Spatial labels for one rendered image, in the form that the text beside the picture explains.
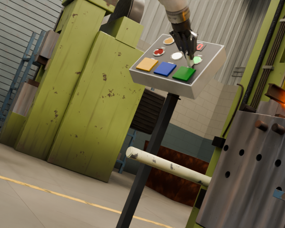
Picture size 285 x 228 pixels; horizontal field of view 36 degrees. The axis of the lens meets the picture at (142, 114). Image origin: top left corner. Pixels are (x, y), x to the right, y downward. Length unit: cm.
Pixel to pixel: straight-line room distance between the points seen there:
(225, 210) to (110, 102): 489
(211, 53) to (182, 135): 928
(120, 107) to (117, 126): 28
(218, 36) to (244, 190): 1019
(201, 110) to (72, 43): 580
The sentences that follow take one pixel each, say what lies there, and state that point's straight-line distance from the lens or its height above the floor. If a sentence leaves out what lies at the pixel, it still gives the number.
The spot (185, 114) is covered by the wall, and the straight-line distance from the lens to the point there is 1114.
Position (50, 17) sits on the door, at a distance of 954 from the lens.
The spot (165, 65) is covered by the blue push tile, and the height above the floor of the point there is 102.
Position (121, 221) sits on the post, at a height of 32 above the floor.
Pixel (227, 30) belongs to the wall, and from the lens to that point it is 1181.
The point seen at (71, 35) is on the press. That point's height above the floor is 175.
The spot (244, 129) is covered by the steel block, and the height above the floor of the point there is 85.
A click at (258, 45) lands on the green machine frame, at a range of 209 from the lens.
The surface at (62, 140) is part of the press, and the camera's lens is 622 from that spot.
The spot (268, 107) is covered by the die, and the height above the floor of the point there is 96.
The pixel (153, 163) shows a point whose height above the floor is 61.
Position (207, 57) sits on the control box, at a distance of 194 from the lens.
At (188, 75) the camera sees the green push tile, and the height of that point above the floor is 100.
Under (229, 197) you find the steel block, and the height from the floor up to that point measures 60.
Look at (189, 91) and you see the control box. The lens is 184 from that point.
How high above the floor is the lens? 65
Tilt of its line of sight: 4 degrees up
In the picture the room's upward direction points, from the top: 21 degrees clockwise
